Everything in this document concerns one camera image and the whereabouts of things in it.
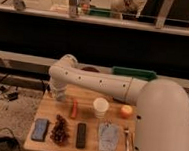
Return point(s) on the blue plastic cup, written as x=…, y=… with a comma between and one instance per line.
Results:
x=60, y=97

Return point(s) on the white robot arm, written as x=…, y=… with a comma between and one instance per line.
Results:
x=162, y=104

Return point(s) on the green plastic tray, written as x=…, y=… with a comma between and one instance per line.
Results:
x=134, y=73

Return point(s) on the purple bowl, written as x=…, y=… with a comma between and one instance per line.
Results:
x=90, y=69

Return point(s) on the white paper cup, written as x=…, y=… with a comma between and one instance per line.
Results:
x=101, y=106

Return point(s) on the orange carrot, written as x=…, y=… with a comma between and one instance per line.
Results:
x=74, y=109

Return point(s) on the red yellow apple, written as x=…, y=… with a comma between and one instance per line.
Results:
x=126, y=111

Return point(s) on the black remote control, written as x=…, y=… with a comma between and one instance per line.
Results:
x=81, y=136

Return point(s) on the light blue cloth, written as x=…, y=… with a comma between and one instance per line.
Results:
x=108, y=137

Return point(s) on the metal spoon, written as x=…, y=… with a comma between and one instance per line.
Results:
x=126, y=131

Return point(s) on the bunch of dark grapes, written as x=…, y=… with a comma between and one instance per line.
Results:
x=59, y=134

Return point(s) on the blue sponge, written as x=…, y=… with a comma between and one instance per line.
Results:
x=40, y=129

